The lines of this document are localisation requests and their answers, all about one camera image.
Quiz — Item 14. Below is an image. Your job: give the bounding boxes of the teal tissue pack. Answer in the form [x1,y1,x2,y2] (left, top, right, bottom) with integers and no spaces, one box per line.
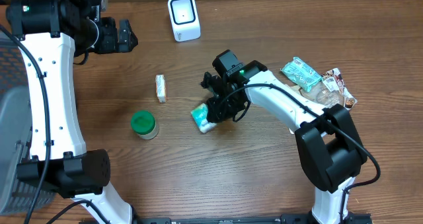
[190,103,217,133]

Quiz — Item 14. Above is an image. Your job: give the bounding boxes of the orange tissue pack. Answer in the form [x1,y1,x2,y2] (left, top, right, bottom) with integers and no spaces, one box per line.
[155,75,167,103]

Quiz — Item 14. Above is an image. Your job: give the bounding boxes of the teal crinkled wrapper packet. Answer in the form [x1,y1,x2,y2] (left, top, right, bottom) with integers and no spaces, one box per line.
[281,57,322,92]

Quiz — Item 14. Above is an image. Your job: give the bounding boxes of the green lid jar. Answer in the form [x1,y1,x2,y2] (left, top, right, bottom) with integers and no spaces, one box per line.
[130,110,159,140]

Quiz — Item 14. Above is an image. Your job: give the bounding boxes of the beige snack pouch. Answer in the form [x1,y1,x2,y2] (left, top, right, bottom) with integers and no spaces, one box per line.
[284,67,358,134]

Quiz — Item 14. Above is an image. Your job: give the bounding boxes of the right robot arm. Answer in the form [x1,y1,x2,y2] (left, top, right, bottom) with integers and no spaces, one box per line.
[200,50,372,223]

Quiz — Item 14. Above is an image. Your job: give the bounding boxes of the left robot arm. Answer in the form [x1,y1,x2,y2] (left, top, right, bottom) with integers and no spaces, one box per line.
[6,0,137,223]

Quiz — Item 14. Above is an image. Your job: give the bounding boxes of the white barcode scanner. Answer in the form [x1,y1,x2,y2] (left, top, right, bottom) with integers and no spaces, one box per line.
[167,0,201,42]

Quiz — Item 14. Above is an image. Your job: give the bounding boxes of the grey plastic shopping basket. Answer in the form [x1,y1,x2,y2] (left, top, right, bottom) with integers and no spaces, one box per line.
[1,33,54,215]

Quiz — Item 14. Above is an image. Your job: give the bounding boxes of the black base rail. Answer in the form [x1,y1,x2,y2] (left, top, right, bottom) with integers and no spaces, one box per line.
[79,212,373,224]

